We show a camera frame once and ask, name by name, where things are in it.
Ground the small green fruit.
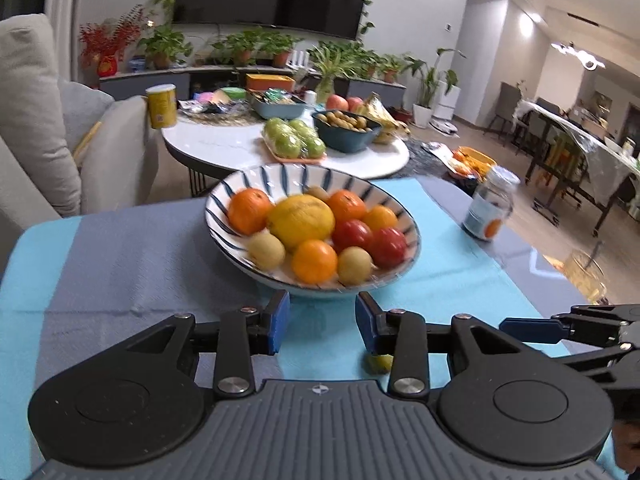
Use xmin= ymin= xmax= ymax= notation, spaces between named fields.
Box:
xmin=363 ymin=354 xmax=394 ymax=376

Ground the brown kiwi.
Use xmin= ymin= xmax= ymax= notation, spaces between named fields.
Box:
xmin=246 ymin=231 xmax=286 ymax=271
xmin=305 ymin=186 xmax=330 ymax=203
xmin=337 ymin=246 xmax=373 ymax=286

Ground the red tomato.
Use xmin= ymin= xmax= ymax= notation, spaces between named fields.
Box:
xmin=369 ymin=228 xmax=408 ymax=269
xmin=331 ymin=219 xmax=373 ymax=254

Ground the small orange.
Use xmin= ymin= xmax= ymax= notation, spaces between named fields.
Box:
xmin=361 ymin=205 xmax=398 ymax=232

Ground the large front orange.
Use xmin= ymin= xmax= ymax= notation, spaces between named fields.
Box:
xmin=227 ymin=188 xmax=274 ymax=235

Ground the person right hand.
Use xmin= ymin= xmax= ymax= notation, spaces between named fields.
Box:
xmin=612 ymin=420 xmax=640 ymax=474

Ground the white blue striped bowl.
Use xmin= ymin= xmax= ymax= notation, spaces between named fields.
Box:
xmin=205 ymin=164 xmax=421 ymax=298

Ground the glass jar orange label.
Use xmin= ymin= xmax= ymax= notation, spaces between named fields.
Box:
xmin=462 ymin=166 xmax=520 ymax=242

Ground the dining table with chairs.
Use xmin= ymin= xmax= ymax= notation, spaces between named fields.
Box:
xmin=494 ymin=82 xmax=639 ymax=237

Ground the dark marble round table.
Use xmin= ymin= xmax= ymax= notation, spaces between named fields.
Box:
xmin=393 ymin=139 xmax=480 ymax=196

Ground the blue grey striped tablecloth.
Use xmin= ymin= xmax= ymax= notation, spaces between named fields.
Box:
xmin=0 ymin=174 xmax=622 ymax=480

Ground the white oval coffee table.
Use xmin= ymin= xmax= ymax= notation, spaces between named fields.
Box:
xmin=162 ymin=110 xmax=409 ymax=195

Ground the yellow fruit basket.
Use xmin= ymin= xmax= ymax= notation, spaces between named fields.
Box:
xmin=452 ymin=146 xmax=497 ymax=181

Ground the tray of green apples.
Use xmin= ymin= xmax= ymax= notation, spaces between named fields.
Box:
xmin=262 ymin=118 xmax=326 ymax=164

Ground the banana bunch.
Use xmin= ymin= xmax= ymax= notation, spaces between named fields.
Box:
xmin=355 ymin=92 xmax=411 ymax=145

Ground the dark teal longan bowl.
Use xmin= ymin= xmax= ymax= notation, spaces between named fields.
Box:
xmin=311 ymin=110 xmax=382 ymax=154

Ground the white robot vacuum dock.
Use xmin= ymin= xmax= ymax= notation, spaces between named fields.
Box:
xmin=430 ymin=81 xmax=460 ymax=136

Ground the light blue snack basket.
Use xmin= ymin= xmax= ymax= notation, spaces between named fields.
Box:
xmin=248 ymin=92 xmax=307 ymax=120

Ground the red apple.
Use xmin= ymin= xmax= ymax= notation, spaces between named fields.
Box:
xmin=326 ymin=94 xmax=349 ymax=110

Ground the yellow tin can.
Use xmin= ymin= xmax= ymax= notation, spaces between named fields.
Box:
xmin=145 ymin=84 xmax=177 ymax=130

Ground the orange box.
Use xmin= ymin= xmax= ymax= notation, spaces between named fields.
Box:
xmin=246 ymin=74 xmax=295 ymax=92

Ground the beige sofa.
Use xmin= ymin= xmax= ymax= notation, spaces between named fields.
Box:
xmin=1 ymin=14 xmax=158 ymax=261

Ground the tall leafy floor plant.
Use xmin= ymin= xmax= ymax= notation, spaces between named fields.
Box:
xmin=401 ymin=48 xmax=465 ymax=129

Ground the tv cabinet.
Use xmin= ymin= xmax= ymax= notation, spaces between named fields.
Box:
xmin=98 ymin=65 xmax=406 ymax=108

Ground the grey cushion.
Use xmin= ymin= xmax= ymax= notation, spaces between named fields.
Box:
xmin=58 ymin=78 xmax=115 ymax=152

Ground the vase with green plant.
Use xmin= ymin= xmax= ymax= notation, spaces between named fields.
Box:
xmin=308 ymin=41 xmax=358 ymax=104

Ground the potted plant left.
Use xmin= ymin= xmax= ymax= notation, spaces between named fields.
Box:
xmin=138 ymin=25 xmax=193 ymax=70

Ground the red flower arrangement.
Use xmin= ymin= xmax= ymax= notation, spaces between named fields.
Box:
xmin=78 ymin=6 xmax=145 ymax=78

